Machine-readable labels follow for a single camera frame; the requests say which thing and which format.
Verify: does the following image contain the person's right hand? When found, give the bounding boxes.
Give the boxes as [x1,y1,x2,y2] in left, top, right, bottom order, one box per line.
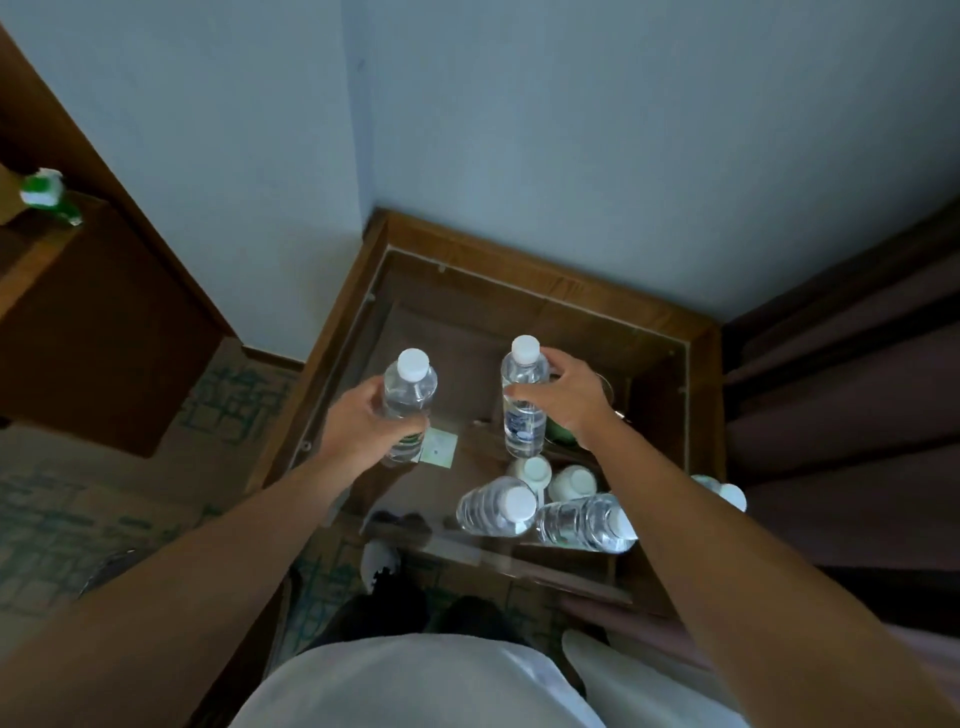
[503,345,625,452]

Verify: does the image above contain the person's left hand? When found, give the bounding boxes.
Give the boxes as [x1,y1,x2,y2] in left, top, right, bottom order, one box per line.
[320,374,431,482]

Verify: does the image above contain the blue label water bottle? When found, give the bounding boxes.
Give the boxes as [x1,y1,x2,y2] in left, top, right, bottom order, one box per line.
[500,334,554,460]

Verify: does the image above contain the green label water bottle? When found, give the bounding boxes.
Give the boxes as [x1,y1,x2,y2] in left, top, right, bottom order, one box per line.
[381,348,439,468]

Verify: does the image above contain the person's left forearm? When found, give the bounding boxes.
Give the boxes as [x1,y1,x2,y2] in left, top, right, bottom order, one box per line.
[0,448,354,728]

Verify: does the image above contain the person's right forearm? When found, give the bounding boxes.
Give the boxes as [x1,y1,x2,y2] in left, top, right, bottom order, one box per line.
[576,420,960,728]

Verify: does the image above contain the small square paper card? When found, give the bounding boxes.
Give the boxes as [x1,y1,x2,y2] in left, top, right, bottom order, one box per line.
[418,428,459,471]

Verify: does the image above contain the white cup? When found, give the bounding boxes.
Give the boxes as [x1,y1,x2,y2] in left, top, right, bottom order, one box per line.
[546,464,599,504]
[509,454,555,497]

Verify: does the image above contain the glass-topped wooden side table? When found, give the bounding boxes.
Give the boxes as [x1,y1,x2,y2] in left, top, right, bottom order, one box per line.
[246,207,727,625]

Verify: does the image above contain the clear plastic water bottle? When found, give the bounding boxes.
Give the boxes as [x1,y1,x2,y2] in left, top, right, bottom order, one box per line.
[455,475,539,539]
[533,492,639,555]
[690,473,749,514]

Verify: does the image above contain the person's white shoe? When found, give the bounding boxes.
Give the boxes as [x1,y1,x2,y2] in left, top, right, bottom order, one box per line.
[359,538,404,595]

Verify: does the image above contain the person's black trousers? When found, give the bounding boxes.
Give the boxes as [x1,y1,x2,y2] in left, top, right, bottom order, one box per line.
[311,573,543,655]

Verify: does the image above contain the person's white shirt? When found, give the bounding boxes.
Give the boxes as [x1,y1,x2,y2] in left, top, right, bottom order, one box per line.
[231,632,605,728]

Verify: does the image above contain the white bed sheet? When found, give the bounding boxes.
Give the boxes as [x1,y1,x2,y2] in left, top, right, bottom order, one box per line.
[561,628,759,728]

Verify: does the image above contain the dark brown curtain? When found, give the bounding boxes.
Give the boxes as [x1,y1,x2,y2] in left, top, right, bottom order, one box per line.
[718,193,960,601]

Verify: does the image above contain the dark round waste bin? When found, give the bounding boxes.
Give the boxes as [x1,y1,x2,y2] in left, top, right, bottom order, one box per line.
[77,549,141,599]

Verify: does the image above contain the wooden desk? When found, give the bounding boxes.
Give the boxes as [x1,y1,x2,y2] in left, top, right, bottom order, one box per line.
[0,22,243,460]

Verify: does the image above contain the green and white bottle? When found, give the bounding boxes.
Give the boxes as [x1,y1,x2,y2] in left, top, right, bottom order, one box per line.
[18,167,84,228]

